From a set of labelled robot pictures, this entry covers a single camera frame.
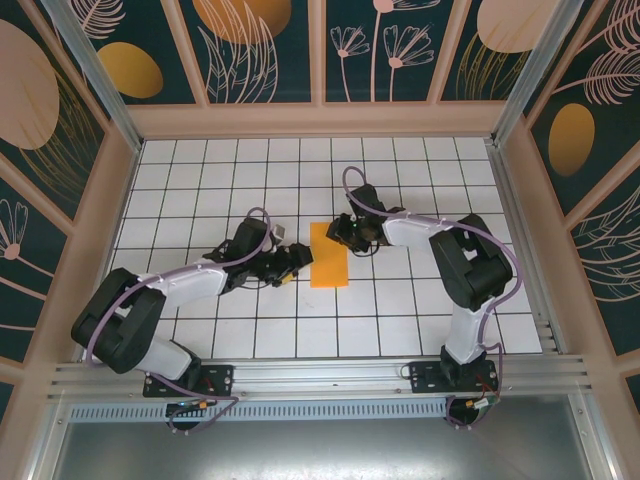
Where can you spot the aluminium corner post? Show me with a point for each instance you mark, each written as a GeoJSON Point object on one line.
{"type": "Point", "coordinates": [537, 75]}
{"type": "Point", "coordinates": [102, 82]}

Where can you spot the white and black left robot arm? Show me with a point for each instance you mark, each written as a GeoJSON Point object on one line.
{"type": "Point", "coordinates": [200, 287]}

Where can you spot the aluminium side rail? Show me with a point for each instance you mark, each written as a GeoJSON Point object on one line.
{"type": "Point", "coordinates": [527, 250]}

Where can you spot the grey metal base panel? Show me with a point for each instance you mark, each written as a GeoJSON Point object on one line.
{"type": "Point", "coordinates": [320, 450]}

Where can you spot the aluminium mounting rail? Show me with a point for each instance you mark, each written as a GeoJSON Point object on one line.
{"type": "Point", "coordinates": [320, 375]}

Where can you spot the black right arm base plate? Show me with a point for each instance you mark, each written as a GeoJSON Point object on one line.
{"type": "Point", "coordinates": [425, 377]}

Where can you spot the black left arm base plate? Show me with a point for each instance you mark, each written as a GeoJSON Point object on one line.
{"type": "Point", "coordinates": [220, 380]}

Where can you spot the small circuit board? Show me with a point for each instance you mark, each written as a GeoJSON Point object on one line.
{"type": "Point", "coordinates": [192, 406]}
{"type": "Point", "coordinates": [482, 404]}

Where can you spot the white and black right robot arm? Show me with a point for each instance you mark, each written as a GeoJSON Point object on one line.
{"type": "Point", "coordinates": [410, 235]}

